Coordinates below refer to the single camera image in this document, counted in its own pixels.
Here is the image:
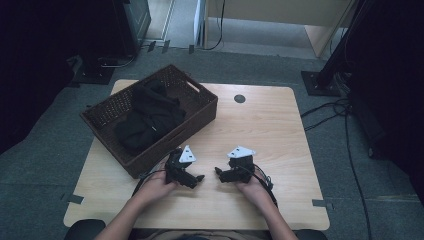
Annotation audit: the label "right hand-held gripper cable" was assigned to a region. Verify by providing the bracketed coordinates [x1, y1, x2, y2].
[246, 164, 279, 208]

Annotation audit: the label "long black floor cable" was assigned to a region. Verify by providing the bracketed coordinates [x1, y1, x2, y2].
[343, 109, 373, 240]

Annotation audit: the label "black chair armrest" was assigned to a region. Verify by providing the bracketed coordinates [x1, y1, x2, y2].
[63, 218, 107, 240]
[294, 229, 329, 240]

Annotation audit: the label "person's lap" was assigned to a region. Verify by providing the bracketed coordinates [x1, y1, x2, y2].
[129, 229, 271, 240]

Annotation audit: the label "black pants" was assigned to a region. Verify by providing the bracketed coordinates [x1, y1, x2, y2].
[114, 79, 187, 157]

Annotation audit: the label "light wooden desk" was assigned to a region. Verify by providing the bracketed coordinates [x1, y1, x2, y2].
[203, 0, 355, 59]

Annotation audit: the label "grey cable loop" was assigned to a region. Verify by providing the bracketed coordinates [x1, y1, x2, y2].
[98, 53, 138, 69]

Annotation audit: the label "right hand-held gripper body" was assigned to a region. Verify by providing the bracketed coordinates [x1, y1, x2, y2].
[227, 145, 257, 184]

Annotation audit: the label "black metal stand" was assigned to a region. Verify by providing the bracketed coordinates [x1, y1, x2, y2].
[301, 0, 368, 98]

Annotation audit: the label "white panel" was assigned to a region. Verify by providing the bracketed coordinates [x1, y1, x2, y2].
[193, 0, 206, 47]

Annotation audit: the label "brown wicker basket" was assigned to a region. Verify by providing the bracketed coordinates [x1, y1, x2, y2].
[79, 64, 219, 179]

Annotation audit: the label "black cabinet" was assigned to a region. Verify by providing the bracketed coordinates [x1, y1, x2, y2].
[111, 0, 152, 58]

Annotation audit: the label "person's left hand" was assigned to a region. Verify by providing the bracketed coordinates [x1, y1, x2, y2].
[139, 168, 179, 206]

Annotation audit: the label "hand-held gripper cable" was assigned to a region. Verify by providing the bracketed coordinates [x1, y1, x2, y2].
[131, 169, 168, 198]
[246, 164, 279, 208]

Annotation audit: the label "dark curtain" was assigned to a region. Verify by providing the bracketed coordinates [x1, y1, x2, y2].
[344, 0, 424, 206]
[0, 0, 116, 156]

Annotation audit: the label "black hanging cable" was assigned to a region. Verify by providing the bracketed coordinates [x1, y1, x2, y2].
[203, 0, 227, 52]

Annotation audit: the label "left hand-held gripper cable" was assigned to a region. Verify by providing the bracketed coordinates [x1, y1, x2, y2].
[131, 169, 168, 198]

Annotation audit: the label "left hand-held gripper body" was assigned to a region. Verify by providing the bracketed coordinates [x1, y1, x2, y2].
[164, 145, 198, 185]

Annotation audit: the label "person's right hand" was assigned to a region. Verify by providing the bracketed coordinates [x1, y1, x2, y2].
[234, 173, 273, 208]

